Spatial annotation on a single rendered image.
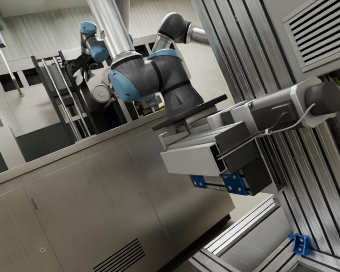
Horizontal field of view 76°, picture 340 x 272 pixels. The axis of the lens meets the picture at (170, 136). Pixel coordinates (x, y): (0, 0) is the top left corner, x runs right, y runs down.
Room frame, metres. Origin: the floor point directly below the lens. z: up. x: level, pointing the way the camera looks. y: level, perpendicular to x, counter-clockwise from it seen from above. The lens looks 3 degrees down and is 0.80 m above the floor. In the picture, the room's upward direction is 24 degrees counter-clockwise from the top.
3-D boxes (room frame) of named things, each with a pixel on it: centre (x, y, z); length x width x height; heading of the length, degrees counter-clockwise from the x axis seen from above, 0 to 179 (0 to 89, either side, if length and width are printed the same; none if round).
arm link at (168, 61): (0.82, -0.09, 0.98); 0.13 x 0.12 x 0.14; 111
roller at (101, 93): (1.59, 0.36, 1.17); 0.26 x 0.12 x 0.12; 28
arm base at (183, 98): (0.82, -0.09, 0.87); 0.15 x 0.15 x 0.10
